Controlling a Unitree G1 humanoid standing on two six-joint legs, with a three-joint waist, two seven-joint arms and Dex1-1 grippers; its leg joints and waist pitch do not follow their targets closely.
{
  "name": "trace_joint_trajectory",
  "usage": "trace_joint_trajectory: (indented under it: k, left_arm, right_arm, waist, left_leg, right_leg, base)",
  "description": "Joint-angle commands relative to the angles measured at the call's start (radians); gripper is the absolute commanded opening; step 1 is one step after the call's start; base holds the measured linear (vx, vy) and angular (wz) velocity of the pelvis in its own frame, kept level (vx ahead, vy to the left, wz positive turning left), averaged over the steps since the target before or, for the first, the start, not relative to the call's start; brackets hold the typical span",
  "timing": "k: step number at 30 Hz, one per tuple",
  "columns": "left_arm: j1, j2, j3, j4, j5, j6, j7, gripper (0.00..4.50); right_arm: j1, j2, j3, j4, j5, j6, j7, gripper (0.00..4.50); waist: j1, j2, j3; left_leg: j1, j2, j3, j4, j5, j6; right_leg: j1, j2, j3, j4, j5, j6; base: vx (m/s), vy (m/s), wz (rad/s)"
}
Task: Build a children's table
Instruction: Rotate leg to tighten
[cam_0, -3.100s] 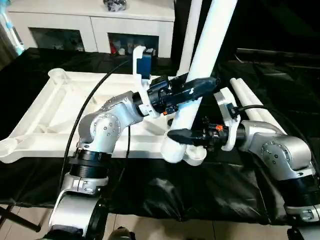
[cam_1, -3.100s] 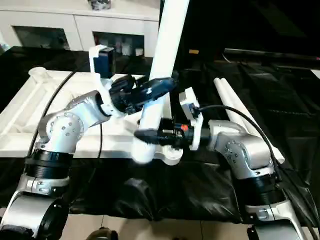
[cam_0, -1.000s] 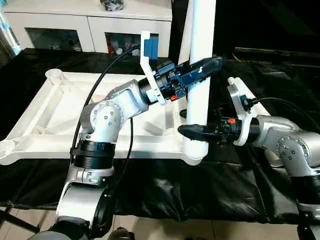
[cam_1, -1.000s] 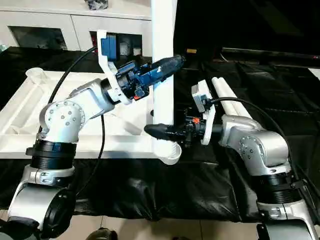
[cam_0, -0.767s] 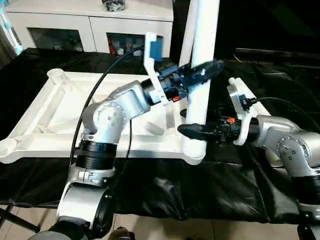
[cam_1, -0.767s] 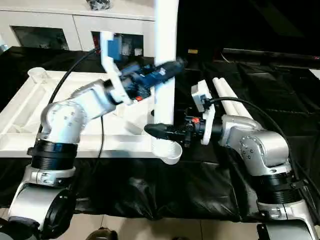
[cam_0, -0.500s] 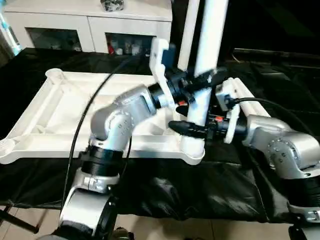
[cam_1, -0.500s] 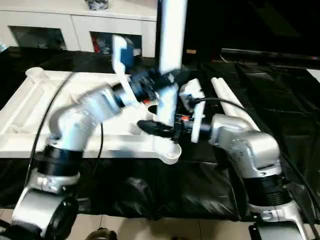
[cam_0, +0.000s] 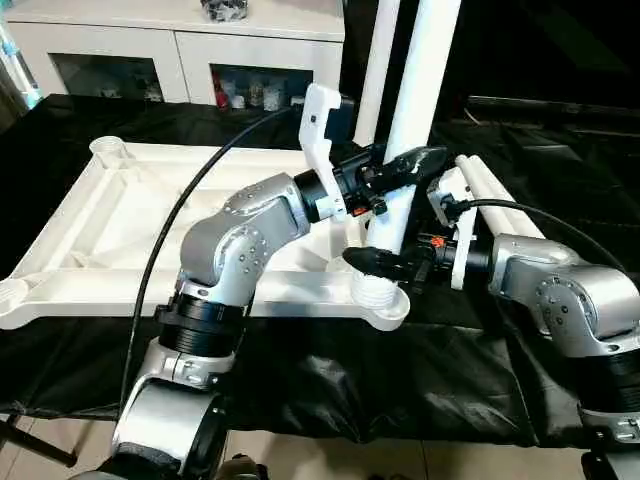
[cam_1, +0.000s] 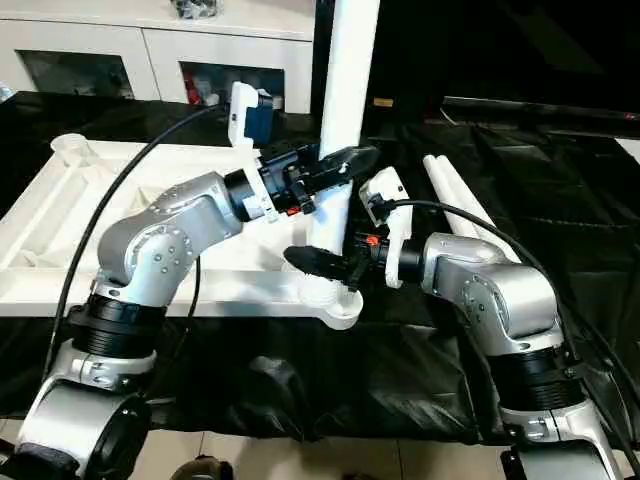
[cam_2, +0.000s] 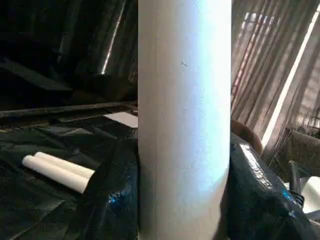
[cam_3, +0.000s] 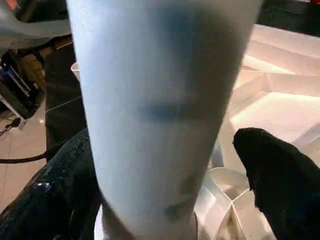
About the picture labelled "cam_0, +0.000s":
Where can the white plastic table top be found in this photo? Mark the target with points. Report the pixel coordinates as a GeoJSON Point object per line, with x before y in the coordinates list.
{"type": "Point", "coordinates": [100, 220]}

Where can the black stand leg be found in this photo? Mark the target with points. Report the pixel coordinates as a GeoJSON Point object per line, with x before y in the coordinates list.
{"type": "Point", "coordinates": [40, 445]}

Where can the white plastic table leg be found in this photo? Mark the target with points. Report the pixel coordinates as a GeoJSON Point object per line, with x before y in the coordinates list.
{"type": "Point", "coordinates": [475, 185]}
{"type": "Point", "coordinates": [425, 80]}
{"type": "Point", "coordinates": [378, 70]}
{"type": "Point", "coordinates": [505, 200]}

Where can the black left robot foot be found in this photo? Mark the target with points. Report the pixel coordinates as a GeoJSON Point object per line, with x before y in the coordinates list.
{"type": "Point", "coordinates": [243, 468]}

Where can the blue object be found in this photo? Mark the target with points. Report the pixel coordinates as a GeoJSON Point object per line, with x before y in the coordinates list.
{"type": "Point", "coordinates": [18, 65]}

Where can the long black bar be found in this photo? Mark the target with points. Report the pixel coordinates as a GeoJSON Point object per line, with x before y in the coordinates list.
{"type": "Point", "coordinates": [560, 108]}

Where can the grey metal clutter object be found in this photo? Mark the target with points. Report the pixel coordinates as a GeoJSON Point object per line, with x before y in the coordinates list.
{"type": "Point", "coordinates": [224, 9]}

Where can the white cabinet with glass doors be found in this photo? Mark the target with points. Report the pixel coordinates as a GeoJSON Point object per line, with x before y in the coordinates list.
{"type": "Point", "coordinates": [130, 45]}

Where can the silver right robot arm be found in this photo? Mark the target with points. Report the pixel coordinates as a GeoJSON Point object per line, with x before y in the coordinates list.
{"type": "Point", "coordinates": [570, 300]}

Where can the small red bottle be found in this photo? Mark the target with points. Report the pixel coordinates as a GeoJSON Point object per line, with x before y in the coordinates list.
{"type": "Point", "coordinates": [220, 97]}

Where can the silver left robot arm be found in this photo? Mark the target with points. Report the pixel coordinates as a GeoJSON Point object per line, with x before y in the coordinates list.
{"type": "Point", "coordinates": [235, 260]}

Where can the small white jar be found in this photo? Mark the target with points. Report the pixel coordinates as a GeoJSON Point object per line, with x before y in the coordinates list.
{"type": "Point", "coordinates": [297, 101]}
{"type": "Point", "coordinates": [272, 98]}

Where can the glossy black mat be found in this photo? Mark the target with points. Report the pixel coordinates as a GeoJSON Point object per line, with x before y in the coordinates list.
{"type": "Point", "coordinates": [330, 380]}

